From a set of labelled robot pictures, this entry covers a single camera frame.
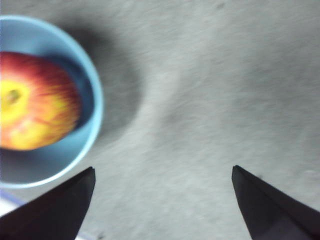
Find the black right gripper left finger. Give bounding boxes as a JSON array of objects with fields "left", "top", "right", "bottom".
[{"left": 0, "top": 166, "right": 96, "bottom": 240}]

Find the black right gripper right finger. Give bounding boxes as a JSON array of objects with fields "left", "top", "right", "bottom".
[{"left": 231, "top": 164, "right": 320, "bottom": 240}]

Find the blue ribbed bowl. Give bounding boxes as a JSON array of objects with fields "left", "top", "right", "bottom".
[{"left": 0, "top": 14, "right": 105, "bottom": 190}]

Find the red yellow apple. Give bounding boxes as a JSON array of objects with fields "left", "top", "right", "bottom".
[{"left": 0, "top": 51, "right": 83, "bottom": 152}]

